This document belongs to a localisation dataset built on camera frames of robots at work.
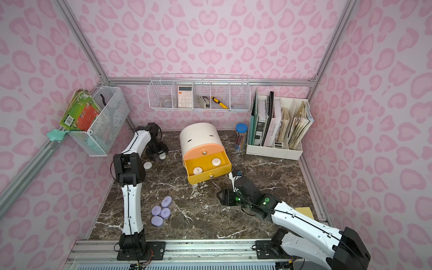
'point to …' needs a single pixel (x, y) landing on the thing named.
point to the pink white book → (273, 130)
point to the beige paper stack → (300, 125)
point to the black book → (269, 110)
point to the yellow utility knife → (220, 103)
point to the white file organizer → (291, 153)
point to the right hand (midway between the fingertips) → (221, 195)
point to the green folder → (253, 120)
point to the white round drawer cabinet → (199, 134)
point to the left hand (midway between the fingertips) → (161, 152)
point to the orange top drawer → (203, 149)
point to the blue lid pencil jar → (241, 136)
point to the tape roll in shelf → (166, 103)
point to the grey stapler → (203, 100)
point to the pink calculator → (185, 96)
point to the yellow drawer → (205, 163)
